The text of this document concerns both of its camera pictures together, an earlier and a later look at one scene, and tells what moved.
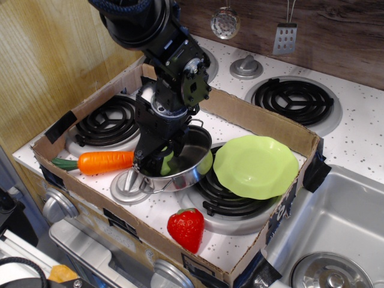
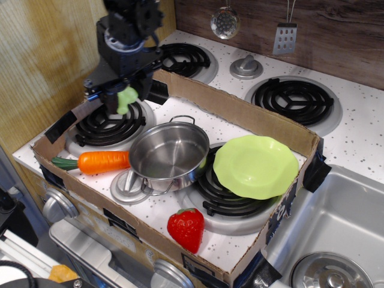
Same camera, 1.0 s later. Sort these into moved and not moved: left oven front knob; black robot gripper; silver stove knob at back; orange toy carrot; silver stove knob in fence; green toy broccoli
Moved: black robot gripper; green toy broccoli
Not moved: silver stove knob in fence; left oven front knob; orange toy carrot; silver stove knob at back
